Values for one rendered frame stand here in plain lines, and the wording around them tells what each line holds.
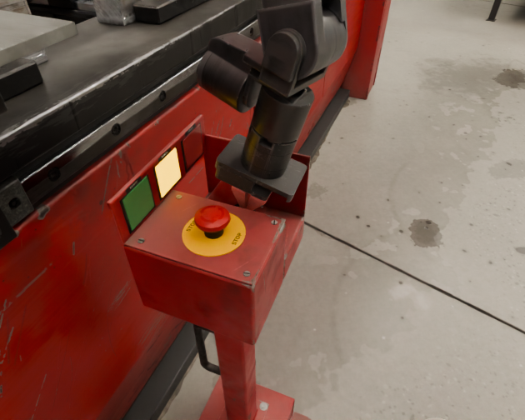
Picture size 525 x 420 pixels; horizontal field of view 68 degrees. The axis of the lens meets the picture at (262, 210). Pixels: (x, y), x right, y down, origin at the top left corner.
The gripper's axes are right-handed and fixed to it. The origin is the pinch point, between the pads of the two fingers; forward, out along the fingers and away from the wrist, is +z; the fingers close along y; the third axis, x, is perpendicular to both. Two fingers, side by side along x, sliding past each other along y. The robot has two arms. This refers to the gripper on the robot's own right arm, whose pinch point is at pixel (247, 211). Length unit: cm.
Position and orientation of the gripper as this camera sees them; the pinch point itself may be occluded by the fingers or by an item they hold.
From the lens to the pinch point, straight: 54.9
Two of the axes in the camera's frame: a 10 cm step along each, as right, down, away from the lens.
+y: -9.0, -4.3, 0.7
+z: -2.5, 6.5, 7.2
